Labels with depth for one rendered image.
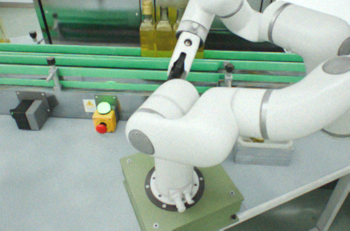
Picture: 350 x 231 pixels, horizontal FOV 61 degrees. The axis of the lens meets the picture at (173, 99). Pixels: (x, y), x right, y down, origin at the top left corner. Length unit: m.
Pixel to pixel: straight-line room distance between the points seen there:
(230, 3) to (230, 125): 0.32
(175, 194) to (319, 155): 0.56
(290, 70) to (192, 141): 0.76
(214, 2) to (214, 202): 0.48
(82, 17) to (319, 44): 1.00
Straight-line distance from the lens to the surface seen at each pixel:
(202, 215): 0.76
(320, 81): 0.46
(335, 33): 0.56
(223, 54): 1.17
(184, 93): 0.57
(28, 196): 1.00
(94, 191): 0.95
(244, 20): 0.76
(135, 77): 1.04
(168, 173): 0.69
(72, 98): 1.15
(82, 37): 1.37
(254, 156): 0.99
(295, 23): 0.59
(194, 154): 0.47
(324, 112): 0.45
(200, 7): 0.75
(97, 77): 1.09
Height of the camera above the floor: 1.49
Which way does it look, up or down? 36 degrees down
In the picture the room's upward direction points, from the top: straight up
